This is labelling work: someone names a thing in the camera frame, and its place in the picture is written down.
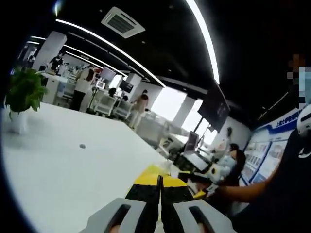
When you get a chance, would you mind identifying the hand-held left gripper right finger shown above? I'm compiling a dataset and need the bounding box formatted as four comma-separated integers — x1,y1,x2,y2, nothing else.
161,176,236,233

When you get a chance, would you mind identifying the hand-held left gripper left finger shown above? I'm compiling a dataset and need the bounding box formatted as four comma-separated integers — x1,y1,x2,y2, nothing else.
80,171,162,233

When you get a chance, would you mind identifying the grey monitor on desk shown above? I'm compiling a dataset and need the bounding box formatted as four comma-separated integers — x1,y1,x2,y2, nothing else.
183,131,199,156

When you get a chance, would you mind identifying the grey office chair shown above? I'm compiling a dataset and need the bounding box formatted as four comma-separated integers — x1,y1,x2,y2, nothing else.
136,114,169,147

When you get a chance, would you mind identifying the large black hanging screen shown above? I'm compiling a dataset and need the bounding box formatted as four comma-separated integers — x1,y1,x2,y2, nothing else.
197,79,231,134

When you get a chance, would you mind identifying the person's dark clothing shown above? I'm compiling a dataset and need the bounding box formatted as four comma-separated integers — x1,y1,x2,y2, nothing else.
232,127,311,233

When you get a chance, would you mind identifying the white office chair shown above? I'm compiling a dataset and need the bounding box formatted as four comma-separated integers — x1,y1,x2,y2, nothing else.
95,93,116,117
114,99,133,121

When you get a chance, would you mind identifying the white chest device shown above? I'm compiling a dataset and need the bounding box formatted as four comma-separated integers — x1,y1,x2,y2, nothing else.
296,103,311,137

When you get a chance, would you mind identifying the dark background monitor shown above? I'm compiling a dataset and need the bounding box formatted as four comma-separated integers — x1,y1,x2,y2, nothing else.
119,80,135,93

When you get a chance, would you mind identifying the straight ceiling light strip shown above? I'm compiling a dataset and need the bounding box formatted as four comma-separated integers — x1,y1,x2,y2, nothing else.
185,0,221,84

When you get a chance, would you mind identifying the bright background monitor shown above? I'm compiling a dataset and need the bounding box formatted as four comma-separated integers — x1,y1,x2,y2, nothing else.
99,66,117,83

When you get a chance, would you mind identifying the potted green plant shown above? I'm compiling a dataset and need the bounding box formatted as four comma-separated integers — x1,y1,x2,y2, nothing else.
4,67,49,135

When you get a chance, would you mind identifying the curved ceiling light strip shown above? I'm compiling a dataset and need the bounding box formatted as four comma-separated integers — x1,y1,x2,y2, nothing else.
55,18,166,88

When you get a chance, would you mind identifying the ceiling air conditioner vent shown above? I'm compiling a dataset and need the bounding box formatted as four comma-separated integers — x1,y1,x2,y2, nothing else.
101,6,146,39

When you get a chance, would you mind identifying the blue wall poster board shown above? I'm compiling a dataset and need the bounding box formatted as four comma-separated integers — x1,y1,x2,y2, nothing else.
239,108,302,187

